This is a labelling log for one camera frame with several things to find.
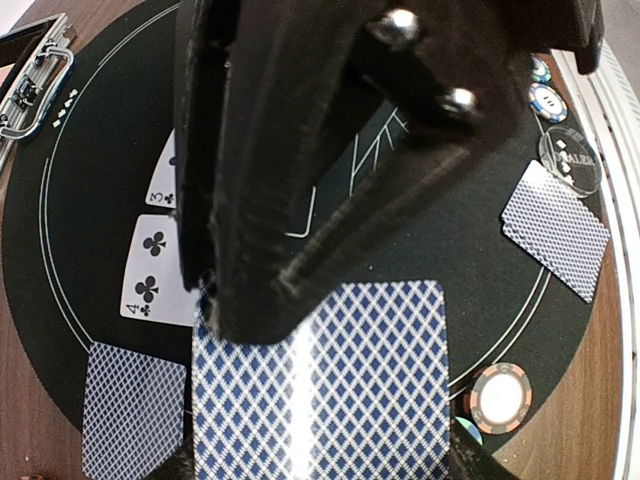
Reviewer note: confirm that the blue white chips front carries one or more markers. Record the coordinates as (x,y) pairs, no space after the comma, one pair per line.
(547,103)

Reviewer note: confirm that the round black poker mat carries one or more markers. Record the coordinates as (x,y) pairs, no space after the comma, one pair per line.
(76,191)

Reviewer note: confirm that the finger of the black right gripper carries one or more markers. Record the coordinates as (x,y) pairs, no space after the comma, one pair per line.
(261,110)
(457,73)

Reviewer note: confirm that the blue card front seat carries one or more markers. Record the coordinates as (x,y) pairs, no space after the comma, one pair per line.
(551,224)

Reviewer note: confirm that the face-up clubs card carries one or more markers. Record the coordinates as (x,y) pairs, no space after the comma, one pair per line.
(152,288)
(162,188)

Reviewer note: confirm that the aluminium poker case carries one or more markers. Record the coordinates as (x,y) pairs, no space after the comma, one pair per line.
(36,61)

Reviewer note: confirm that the aluminium front rail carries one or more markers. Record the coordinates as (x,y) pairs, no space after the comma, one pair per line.
(607,105)

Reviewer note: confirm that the grey blue card deck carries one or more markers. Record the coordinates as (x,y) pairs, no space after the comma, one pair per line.
(358,391)

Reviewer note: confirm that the green chips front seat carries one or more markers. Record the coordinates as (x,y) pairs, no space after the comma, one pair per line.
(541,72)

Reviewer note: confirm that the orange chips seat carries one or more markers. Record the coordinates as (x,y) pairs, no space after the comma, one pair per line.
(499,398)

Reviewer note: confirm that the blue card seat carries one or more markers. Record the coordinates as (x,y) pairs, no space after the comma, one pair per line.
(133,412)
(551,224)

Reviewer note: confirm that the clear round dealer button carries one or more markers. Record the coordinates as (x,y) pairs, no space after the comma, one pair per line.
(567,155)

